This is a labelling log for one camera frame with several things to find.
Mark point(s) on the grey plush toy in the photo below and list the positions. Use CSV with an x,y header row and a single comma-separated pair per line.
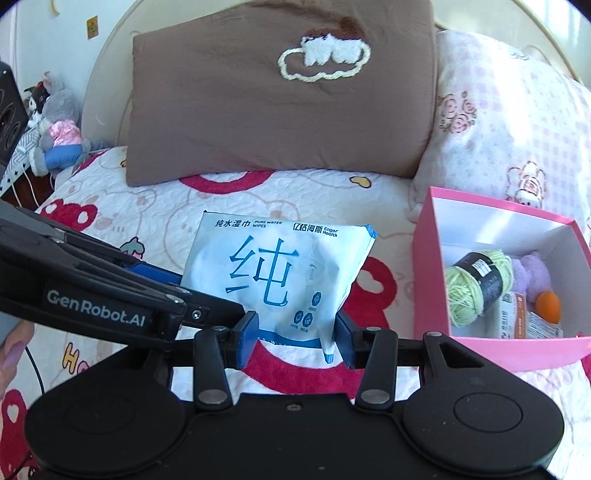
x,y
60,134

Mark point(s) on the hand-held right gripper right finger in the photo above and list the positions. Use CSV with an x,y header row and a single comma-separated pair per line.
x,y
345,341

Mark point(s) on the orange makeup sponge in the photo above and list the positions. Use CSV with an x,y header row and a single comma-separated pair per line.
x,y
549,307

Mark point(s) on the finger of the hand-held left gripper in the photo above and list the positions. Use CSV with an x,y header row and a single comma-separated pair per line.
x,y
154,274
212,311

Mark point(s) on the pink cardboard box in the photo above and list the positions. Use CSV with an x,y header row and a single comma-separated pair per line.
x,y
429,277

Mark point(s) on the yellow wall sticker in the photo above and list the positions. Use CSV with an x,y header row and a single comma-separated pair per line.
x,y
92,26

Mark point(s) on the orange white small packet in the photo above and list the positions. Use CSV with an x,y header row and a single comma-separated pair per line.
x,y
526,323

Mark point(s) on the purple plush toy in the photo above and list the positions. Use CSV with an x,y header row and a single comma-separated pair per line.
x,y
531,272

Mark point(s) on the green yarn ball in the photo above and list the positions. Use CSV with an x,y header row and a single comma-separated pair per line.
x,y
466,290

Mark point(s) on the blue wet wipes pack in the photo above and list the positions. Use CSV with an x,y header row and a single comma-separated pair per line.
x,y
277,277

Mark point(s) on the pink checked printed pillow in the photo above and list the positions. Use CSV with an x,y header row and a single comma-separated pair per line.
x,y
508,115

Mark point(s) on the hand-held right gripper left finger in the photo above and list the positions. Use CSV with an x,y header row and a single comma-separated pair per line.
x,y
249,341

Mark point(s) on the black plush toy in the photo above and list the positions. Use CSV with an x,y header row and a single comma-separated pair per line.
x,y
36,101

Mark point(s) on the bear printed blanket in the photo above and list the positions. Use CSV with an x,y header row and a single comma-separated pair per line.
x,y
152,207

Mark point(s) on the person's left hand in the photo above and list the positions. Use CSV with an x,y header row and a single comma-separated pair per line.
x,y
11,353

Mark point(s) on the brown pillow with cloud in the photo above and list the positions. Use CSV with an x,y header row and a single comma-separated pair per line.
x,y
254,101

